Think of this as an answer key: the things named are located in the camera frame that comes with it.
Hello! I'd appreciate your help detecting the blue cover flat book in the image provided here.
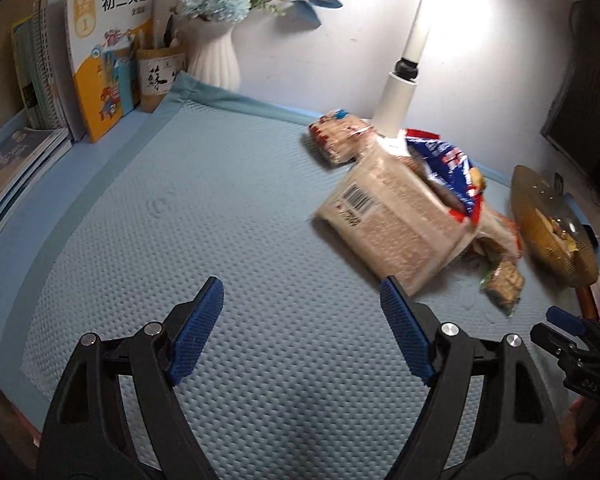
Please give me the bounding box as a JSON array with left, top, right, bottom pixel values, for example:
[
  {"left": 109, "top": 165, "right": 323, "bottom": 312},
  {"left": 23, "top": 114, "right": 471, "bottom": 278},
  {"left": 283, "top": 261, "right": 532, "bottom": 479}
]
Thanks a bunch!
[{"left": 0, "top": 126, "right": 70, "bottom": 221}]

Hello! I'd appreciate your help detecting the blue textured mat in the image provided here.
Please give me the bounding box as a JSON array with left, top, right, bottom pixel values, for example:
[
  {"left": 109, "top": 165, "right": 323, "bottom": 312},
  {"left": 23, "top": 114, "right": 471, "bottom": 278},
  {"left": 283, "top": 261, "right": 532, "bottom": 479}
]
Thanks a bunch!
[{"left": 22, "top": 71, "right": 598, "bottom": 480}]

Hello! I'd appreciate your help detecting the spiral bound notebook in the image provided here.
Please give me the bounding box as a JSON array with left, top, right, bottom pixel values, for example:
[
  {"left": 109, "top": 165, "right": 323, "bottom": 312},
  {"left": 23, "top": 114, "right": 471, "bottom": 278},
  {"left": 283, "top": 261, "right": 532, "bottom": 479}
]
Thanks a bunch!
[{"left": 11, "top": 12, "right": 56, "bottom": 131}]

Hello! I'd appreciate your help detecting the yellow and white textbook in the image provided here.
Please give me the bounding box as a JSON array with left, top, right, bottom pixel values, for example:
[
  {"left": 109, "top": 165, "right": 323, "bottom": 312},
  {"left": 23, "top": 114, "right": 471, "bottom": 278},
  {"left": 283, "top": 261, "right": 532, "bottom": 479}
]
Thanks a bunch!
[{"left": 64, "top": 0, "right": 156, "bottom": 143}]

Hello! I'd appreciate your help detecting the gold ribbed basket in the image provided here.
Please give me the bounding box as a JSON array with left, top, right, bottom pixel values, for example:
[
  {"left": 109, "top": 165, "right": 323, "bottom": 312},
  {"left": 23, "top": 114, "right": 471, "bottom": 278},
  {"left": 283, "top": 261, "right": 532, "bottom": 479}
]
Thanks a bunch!
[{"left": 510, "top": 164, "right": 600, "bottom": 288}]

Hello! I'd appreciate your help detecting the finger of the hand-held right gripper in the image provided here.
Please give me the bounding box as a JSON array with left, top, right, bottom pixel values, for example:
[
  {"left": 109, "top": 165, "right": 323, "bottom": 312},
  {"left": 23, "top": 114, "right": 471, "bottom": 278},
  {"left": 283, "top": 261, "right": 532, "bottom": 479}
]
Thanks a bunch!
[
  {"left": 530, "top": 324, "right": 576, "bottom": 361},
  {"left": 546, "top": 306, "right": 588, "bottom": 336}
]

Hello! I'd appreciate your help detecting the dark framed panel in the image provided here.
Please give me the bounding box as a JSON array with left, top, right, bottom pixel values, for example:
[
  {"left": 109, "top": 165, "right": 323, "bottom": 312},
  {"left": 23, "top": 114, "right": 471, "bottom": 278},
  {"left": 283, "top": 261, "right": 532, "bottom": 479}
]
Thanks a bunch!
[{"left": 540, "top": 0, "right": 600, "bottom": 181}]

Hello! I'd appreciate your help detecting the white ribbed vase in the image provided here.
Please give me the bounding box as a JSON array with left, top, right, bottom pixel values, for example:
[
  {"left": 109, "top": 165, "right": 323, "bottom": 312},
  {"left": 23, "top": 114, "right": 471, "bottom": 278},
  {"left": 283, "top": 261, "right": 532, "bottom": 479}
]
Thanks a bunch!
[{"left": 184, "top": 22, "right": 242, "bottom": 92}]

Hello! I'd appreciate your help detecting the orange red bread packet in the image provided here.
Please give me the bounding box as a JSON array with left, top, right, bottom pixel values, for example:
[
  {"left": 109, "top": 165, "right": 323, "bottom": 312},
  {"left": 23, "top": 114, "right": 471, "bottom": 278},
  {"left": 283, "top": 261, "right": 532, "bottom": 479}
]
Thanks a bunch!
[{"left": 480, "top": 205, "right": 523, "bottom": 261}]

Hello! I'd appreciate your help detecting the white desk lamp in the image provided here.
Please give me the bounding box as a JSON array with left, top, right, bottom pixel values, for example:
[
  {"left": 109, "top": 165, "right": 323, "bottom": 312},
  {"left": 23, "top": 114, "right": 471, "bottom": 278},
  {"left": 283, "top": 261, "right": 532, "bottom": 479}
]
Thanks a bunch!
[{"left": 370, "top": 0, "right": 456, "bottom": 141}]

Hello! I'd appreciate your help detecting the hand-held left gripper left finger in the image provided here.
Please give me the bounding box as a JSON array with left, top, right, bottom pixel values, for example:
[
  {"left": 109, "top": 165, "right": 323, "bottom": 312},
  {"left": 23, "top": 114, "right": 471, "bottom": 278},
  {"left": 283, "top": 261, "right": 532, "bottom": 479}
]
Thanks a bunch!
[{"left": 39, "top": 276, "right": 225, "bottom": 480}]

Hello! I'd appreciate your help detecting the brown pen holder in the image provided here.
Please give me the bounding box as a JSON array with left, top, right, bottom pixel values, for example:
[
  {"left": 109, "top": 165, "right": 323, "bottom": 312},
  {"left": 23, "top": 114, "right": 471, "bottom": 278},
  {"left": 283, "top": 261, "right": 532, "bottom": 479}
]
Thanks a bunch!
[{"left": 136, "top": 44, "right": 188, "bottom": 113}]

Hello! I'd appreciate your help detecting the green edged biscuit packet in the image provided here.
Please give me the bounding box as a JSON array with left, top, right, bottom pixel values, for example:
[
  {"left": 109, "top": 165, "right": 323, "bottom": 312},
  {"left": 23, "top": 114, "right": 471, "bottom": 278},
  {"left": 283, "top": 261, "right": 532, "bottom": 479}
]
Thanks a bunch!
[{"left": 480, "top": 255, "right": 526, "bottom": 317}]

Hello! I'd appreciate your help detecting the blue and red snack bag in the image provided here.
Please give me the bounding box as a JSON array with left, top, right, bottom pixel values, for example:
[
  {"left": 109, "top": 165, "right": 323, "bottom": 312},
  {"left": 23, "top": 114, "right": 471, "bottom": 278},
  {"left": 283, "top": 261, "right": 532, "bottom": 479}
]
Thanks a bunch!
[{"left": 402, "top": 129, "right": 488, "bottom": 223}]

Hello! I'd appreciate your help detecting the large beige snack packet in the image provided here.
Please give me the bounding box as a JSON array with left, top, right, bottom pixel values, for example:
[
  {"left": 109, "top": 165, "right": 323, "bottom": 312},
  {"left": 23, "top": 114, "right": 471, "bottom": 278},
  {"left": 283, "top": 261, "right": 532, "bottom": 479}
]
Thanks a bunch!
[{"left": 312, "top": 147, "right": 481, "bottom": 296}]

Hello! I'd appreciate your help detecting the red white striped snack packet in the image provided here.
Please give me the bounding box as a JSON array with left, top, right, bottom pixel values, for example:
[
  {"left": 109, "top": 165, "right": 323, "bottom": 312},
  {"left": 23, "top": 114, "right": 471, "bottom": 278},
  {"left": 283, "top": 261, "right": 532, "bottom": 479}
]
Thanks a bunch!
[{"left": 307, "top": 108, "right": 381, "bottom": 167}]

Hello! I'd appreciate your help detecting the white flat book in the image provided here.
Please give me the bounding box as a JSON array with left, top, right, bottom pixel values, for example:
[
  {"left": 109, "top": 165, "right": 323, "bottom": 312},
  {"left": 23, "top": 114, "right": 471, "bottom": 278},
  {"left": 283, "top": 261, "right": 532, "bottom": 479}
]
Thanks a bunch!
[{"left": 0, "top": 137, "right": 74, "bottom": 266}]

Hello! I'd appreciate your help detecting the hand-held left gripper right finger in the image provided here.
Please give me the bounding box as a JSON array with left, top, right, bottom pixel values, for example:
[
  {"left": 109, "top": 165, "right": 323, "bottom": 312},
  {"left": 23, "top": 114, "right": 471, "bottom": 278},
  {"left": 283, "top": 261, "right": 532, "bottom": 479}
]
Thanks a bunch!
[{"left": 379, "top": 275, "right": 566, "bottom": 480}]

